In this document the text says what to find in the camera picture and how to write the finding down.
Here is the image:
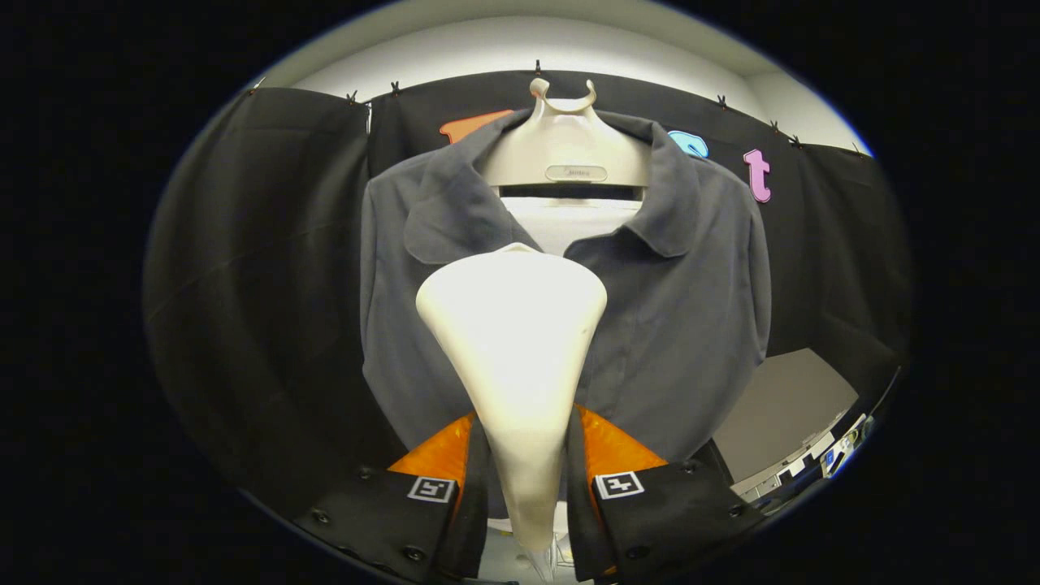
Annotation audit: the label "grey button-up shirt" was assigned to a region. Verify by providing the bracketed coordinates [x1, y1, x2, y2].
[360, 108, 773, 522]

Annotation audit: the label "cluttered electronics and cables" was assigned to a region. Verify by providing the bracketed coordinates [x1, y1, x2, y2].
[731, 410, 877, 509]

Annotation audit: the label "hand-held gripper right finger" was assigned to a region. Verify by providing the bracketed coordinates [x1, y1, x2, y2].
[566, 402, 765, 583]

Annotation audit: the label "grey cabinet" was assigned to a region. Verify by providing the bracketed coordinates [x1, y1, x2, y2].
[713, 348, 860, 486]

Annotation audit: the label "white garment steamer head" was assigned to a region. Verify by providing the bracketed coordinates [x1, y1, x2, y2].
[416, 242, 609, 553]

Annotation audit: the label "white board inside shirt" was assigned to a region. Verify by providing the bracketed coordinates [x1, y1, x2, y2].
[500, 197, 644, 258]

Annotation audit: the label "cream steamer hanger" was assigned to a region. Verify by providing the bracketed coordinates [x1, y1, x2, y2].
[479, 77, 652, 202]

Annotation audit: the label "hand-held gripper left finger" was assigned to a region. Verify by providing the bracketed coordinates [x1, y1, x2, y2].
[294, 410, 492, 584]

